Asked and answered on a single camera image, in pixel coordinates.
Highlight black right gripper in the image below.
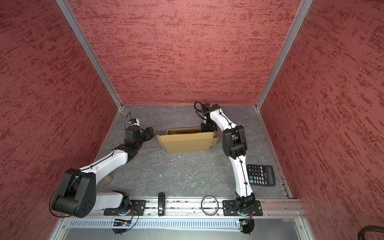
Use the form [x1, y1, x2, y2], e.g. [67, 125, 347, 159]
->
[201, 117, 219, 136]

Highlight brown cardboard box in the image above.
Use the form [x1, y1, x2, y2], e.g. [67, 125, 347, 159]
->
[157, 127, 219, 154]

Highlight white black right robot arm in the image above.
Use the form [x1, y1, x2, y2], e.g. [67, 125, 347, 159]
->
[194, 102, 256, 215]

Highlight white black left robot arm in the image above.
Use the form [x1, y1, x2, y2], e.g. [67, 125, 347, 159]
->
[49, 125, 154, 218]

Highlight small glass jar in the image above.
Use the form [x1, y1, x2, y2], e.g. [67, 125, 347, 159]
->
[100, 175, 113, 186]

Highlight black handheld device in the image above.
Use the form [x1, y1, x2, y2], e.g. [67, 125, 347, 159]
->
[158, 193, 166, 217]

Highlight black calculator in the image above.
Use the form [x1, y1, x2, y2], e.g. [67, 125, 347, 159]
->
[247, 164, 276, 187]

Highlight black cable ring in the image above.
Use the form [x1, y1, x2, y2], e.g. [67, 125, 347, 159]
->
[200, 195, 220, 217]

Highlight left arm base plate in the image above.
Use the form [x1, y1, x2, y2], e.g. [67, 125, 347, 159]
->
[104, 200, 147, 217]

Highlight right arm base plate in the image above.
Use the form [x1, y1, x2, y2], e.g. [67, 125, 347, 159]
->
[223, 200, 263, 217]

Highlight white slotted cable duct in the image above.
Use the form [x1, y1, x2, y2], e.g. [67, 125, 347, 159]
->
[68, 218, 240, 231]

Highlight aluminium front rail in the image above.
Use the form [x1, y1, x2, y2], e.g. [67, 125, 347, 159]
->
[61, 197, 305, 219]

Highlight left rear aluminium corner post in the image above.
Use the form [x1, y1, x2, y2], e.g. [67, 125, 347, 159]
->
[56, 0, 123, 110]

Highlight aluminium corner post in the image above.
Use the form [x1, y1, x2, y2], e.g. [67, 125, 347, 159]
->
[255, 0, 314, 110]
[56, 0, 123, 110]

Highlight right rear aluminium corner post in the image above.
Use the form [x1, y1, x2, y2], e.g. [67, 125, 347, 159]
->
[255, 0, 314, 110]

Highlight black cable bottom right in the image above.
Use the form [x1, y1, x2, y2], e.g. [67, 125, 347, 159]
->
[357, 224, 384, 240]

